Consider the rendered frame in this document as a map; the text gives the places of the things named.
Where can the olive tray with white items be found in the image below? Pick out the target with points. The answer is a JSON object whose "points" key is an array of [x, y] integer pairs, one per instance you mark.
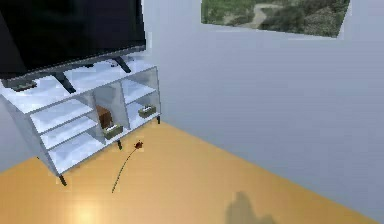
{"points": [[147, 110], [112, 130]]}

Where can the red rose with long stem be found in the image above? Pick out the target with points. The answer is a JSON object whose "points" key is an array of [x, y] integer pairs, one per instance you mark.
{"points": [[126, 163]]}

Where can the brown box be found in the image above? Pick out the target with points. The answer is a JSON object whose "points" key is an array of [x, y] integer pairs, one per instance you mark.
{"points": [[104, 116]]}

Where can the white shelf television stand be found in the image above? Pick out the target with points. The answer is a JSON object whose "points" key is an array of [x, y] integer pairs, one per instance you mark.
{"points": [[70, 116]]}

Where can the black television set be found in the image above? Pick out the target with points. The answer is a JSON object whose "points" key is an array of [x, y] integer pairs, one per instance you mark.
{"points": [[70, 30]]}

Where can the dark remote control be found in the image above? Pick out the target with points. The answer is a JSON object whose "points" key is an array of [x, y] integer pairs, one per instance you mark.
{"points": [[24, 86]]}

